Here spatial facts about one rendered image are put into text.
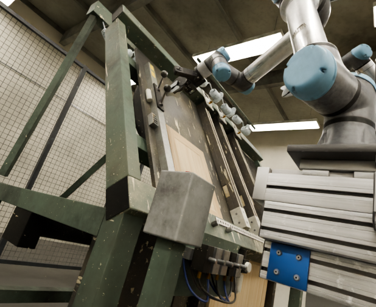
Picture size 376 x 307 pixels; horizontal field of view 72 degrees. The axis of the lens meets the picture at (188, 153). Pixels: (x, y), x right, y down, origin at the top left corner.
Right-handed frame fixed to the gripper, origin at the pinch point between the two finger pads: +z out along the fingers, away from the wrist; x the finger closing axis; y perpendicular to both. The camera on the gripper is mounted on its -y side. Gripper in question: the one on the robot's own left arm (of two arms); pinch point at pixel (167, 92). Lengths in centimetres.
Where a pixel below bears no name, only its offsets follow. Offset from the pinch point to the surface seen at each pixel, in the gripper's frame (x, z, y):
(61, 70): 63, 66, -23
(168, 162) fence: -39.5, 7.8, 1.5
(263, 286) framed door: -76, 41, 157
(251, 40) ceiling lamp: 239, -56, 186
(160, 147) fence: -30.0, 10.1, 0.3
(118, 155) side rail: -46, 11, -25
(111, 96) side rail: -11.9, 13.8, -24.7
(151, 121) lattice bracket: -16.0, 9.6, -3.7
